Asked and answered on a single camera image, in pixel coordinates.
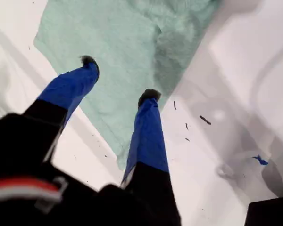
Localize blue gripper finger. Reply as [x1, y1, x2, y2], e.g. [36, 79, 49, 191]
[121, 88, 182, 226]
[23, 55, 100, 151]

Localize pale green T-shirt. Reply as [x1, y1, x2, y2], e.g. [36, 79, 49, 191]
[33, 0, 225, 170]

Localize small blue tape scrap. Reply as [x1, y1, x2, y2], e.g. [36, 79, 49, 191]
[251, 154, 269, 166]

